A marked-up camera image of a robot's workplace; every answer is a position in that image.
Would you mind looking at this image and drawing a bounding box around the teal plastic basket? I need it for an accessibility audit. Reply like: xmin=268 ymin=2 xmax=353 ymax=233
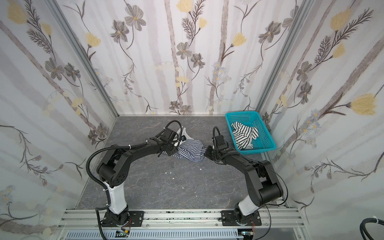
xmin=225 ymin=111 xmax=277 ymax=155

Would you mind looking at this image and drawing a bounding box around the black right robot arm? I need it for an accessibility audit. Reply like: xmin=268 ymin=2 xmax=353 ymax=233
xmin=205 ymin=126 xmax=284 ymax=226

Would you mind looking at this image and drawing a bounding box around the white vented cable duct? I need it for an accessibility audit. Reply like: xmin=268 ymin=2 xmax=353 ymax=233
xmin=61 ymin=229 xmax=244 ymax=240

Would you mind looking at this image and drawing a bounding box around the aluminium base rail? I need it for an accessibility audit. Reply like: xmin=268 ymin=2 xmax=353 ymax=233
xmin=58 ymin=208 xmax=305 ymax=230

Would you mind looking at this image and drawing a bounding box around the black cable bundle corner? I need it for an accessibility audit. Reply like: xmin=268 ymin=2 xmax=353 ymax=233
xmin=359 ymin=216 xmax=384 ymax=240

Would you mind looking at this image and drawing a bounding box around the aluminium corner post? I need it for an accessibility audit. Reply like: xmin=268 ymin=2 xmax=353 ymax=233
xmin=256 ymin=0 xmax=315 ymax=113
xmin=45 ymin=0 xmax=119 ymax=118

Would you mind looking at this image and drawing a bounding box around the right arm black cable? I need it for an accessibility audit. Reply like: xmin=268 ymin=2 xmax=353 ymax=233
xmin=254 ymin=164 xmax=289 ymax=240

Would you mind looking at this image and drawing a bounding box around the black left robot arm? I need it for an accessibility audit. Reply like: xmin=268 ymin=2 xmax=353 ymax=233
xmin=97 ymin=128 xmax=183 ymax=227

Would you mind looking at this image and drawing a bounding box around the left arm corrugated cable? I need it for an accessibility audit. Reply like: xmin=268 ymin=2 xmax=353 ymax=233
xmin=85 ymin=143 xmax=151 ymax=240

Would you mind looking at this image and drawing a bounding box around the blue striped tank top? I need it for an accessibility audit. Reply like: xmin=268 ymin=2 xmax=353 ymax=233
xmin=171 ymin=135 xmax=206 ymax=162

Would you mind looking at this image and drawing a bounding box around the aluminium corner post right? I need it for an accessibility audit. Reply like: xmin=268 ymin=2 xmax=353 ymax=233
xmin=256 ymin=0 xmax=315 ymax=113

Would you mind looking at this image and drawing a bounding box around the black striped tank top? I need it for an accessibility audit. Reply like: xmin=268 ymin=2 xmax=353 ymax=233
xmin=231 ymin=122 xmax=259 ymax=150

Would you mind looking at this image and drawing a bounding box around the aluminium corner post left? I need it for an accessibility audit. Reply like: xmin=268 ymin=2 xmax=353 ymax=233
xmin=45 ymin=0 xmax=119 ymax=118

